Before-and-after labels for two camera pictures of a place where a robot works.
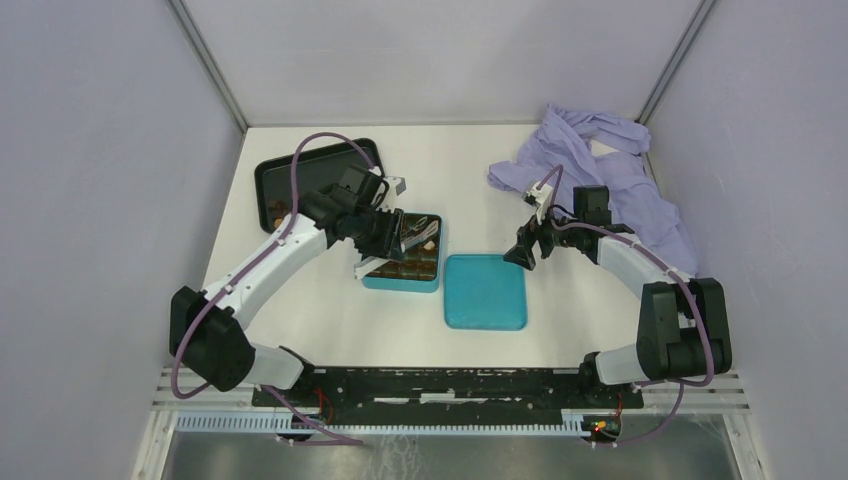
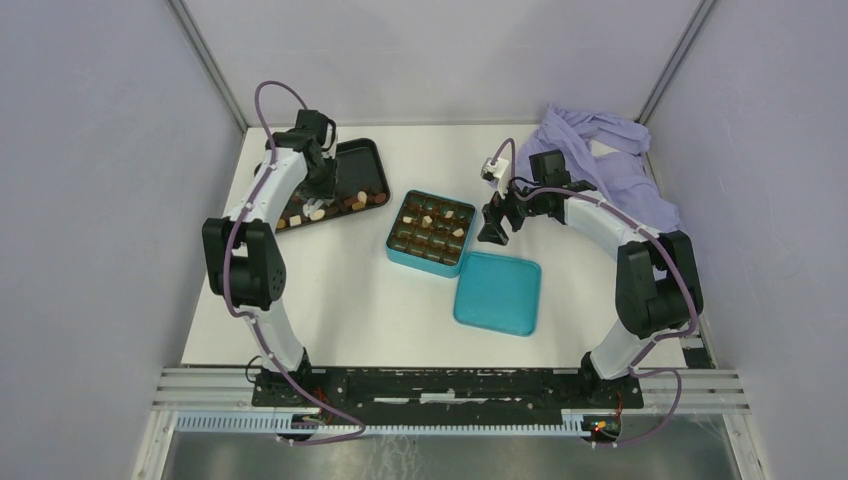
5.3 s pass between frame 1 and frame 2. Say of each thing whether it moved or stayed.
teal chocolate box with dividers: moved
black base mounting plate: stayed
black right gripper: moved
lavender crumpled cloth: stayed
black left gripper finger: moved
